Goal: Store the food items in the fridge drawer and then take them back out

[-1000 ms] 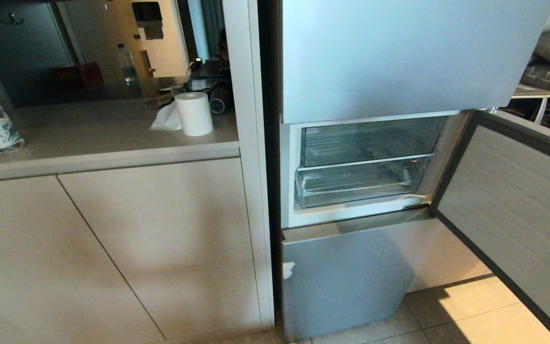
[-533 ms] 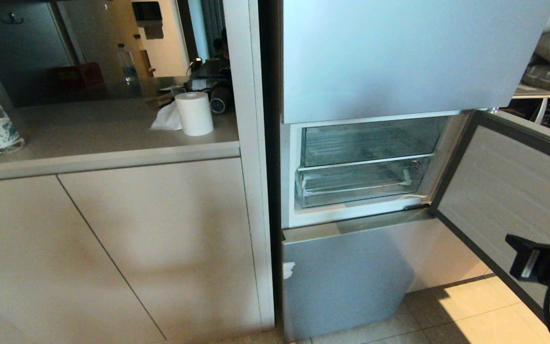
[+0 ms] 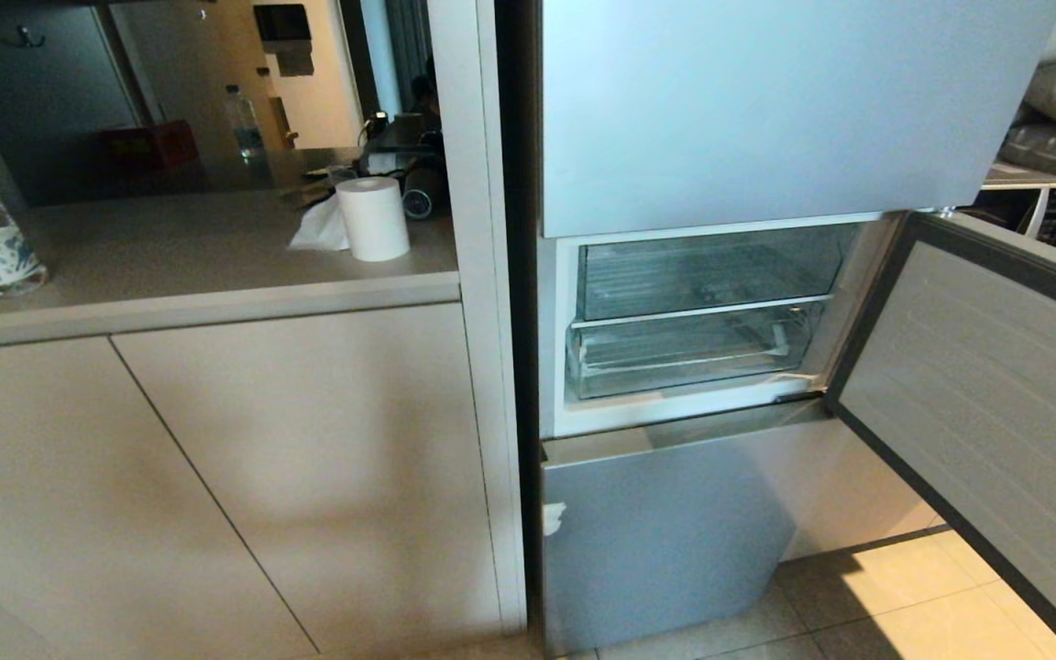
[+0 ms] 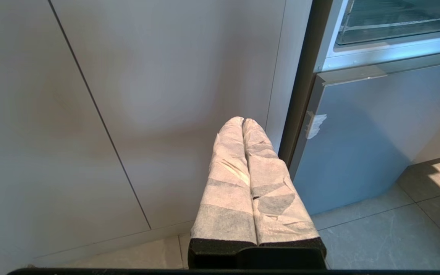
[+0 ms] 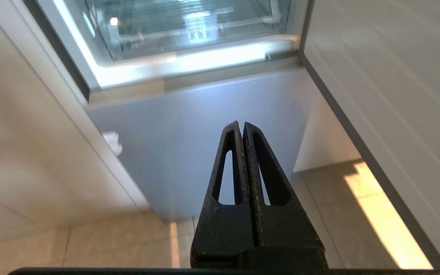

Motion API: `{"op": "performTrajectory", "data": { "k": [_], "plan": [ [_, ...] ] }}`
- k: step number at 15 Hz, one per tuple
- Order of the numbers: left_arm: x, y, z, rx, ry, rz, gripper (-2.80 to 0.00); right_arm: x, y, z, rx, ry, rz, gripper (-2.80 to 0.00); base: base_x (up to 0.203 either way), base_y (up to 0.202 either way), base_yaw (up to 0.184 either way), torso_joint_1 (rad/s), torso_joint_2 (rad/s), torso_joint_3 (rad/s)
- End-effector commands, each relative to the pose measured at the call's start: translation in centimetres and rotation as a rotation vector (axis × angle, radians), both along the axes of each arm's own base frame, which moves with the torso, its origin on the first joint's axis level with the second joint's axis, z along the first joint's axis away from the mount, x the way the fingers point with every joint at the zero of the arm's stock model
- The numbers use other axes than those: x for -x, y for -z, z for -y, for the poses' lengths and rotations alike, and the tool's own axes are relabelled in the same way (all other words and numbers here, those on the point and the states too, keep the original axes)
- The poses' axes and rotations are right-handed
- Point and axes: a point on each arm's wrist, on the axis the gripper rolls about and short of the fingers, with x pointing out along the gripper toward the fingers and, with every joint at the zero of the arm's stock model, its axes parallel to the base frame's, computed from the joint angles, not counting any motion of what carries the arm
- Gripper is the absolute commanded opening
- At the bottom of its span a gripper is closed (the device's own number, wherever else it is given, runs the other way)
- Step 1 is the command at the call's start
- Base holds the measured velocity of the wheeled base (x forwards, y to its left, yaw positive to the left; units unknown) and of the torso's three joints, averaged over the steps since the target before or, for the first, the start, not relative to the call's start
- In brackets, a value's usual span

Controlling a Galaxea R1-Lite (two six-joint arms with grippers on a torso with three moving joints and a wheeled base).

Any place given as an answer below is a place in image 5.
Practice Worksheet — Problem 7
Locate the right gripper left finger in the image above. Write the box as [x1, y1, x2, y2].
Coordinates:
[190, 121, 257, 269]

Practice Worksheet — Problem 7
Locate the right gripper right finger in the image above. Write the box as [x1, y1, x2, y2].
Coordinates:
[243, 122, 328, 269]

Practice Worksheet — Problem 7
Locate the white lower fridge door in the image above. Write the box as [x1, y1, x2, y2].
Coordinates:
[86, 67, 312, 223]

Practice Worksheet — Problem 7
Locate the white fridge door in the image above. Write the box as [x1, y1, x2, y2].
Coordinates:
[299, 0, 440, 269]
[86, 67, 312, 223]

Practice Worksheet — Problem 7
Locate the white fridge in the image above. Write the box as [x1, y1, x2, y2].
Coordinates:
[21, 0, 315, 103]

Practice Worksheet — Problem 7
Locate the glass fridge shelf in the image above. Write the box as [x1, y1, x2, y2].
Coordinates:
[86, 0, 281, 58]

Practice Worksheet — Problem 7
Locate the white door hinge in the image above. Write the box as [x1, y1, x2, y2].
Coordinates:
[102, 131, 123, 156]

